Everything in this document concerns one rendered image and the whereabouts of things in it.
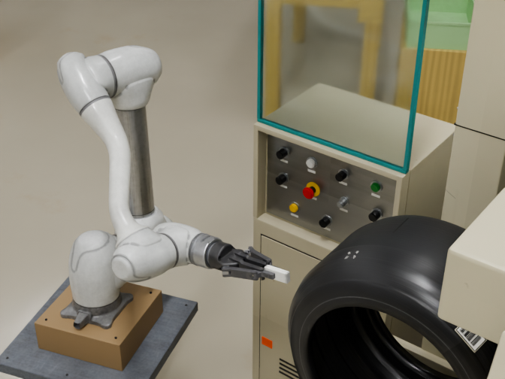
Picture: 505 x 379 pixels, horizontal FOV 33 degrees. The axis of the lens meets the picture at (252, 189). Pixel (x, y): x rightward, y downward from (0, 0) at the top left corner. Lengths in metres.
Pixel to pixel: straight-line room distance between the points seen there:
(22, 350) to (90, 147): 2.55
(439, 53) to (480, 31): 3.19
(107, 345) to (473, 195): 1.26
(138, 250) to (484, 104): 0.92
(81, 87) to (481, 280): 1.42
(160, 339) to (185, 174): 2.19
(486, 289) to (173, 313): 1.72
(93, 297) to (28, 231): 1.88
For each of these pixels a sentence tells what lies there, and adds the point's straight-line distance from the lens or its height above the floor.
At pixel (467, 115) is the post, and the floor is 1.69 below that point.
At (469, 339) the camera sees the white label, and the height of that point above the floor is 1.41.
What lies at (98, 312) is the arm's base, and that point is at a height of 0.79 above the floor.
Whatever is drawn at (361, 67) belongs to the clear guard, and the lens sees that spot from 2.49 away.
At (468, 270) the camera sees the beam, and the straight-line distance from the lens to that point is 1.39.
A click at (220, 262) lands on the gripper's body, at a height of 1.23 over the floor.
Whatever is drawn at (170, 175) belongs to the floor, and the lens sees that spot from 4.92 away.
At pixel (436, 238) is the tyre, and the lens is 1.91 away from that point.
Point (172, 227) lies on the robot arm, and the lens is 2.32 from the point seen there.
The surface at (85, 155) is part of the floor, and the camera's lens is 5.19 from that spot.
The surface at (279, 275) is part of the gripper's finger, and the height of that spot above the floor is 1.25.
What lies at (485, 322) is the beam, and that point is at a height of 1.67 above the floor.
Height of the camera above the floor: 2.59
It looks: 33 degrees down
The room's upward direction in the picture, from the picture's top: straight up
